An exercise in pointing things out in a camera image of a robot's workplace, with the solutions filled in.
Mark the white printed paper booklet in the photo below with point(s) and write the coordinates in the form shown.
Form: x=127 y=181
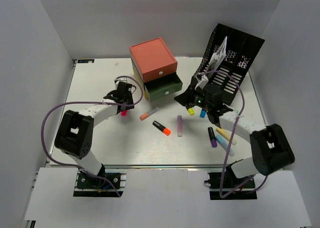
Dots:
x=217 y=58

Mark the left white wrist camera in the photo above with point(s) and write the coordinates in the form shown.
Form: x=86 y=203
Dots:
x=121 y=79

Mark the yellow bottom drawer box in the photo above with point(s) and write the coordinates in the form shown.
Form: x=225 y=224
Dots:
x=140 y=81

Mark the black yellow highlighter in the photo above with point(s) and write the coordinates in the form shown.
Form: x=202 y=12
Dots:
x=191 y=111

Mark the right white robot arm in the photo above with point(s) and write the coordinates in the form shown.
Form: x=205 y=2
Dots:
x=270 y=149

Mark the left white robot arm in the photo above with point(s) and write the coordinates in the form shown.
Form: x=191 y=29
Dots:
x=75 y=133

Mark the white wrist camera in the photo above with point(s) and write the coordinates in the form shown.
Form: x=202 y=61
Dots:
x=202 y=81
x=121 y=79

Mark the pink black highlighter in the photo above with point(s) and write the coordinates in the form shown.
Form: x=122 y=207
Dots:
x=124 y=113

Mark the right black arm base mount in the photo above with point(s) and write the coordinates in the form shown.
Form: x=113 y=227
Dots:
x=244 y=192

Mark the coral top drawer box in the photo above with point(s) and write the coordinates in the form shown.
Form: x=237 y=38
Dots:
x=153 y=59

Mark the black purple highlighter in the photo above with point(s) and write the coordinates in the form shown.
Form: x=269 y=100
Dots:
x=212 y=137

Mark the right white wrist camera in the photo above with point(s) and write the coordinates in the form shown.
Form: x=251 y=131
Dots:
x=202 y=81

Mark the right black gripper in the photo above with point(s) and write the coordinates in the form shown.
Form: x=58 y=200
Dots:
x=186 y=98

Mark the green drawer box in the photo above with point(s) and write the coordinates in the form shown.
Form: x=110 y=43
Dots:
x=162 y=87

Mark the pastel purple highlighter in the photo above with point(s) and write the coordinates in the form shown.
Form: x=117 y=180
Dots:
x=179 y=126

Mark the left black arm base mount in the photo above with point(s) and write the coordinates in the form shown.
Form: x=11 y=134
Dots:
x=87 y=186

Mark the black orange highlighter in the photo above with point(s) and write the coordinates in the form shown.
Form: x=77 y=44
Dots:
x=161 y=128

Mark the pastel yellow highlighter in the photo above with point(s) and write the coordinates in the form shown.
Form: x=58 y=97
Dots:
x=224 y=134

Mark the black blue highlighter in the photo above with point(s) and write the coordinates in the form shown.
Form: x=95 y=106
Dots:
x=203 y=113

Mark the black label sticker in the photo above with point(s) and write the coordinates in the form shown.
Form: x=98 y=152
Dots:
x=85 y=61

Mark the pastel blue highlighter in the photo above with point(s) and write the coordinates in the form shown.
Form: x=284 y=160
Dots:
x=224 y=144

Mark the black three-slot file holder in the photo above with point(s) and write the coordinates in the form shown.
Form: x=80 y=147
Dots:
x=241 y=50

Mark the orange grey highlighter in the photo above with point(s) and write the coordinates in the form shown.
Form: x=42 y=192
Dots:
x=148 y=113

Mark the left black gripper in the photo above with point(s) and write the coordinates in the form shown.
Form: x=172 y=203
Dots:
x=130 y=98

